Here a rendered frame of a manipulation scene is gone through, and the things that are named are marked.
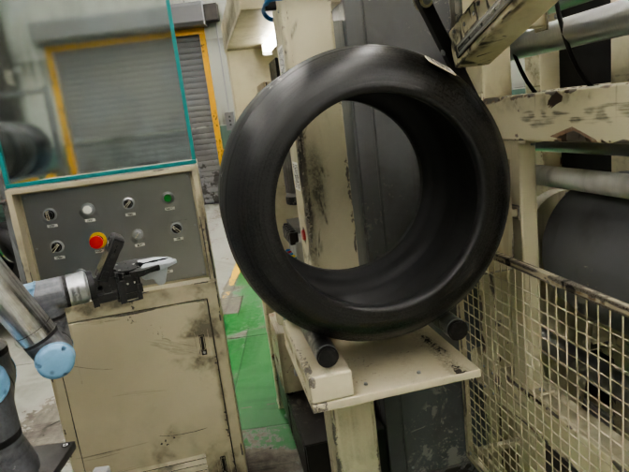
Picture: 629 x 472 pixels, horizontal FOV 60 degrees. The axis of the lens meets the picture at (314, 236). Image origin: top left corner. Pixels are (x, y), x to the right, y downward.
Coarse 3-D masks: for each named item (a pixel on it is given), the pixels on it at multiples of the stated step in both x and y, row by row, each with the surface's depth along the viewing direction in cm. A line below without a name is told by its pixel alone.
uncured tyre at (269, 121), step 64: (320, 64) 100; (384, 64) 100; (256, 128) 99; (448, 128) 129; (256, 192) 99; (448, 192) 135; (256, 256) 101; (384, 256) 138; (448, 256) 130; (320, 320) 106; (384, 320) 109
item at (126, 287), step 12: (120, 264) 133; (132, 264) 132; (120, 276) 128; (132, 276) 130; (96, 288) 129; (108, 288) 130; (120, 288) 129; (132, 288) 131; (96, 300) 129; (108, 300) 132; (120, 300) 132; (132, 300) 131
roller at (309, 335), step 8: (304, 336) 121; (312, 336) 116; (320, 336) 114; (312, 344) 113; (320, 344) 110; (328, 344) 110; (320, 352) 108; (328, 352) 108; (336, 352) 109; (320, 360) 108; (328, 360) 109; (336, 360) 109
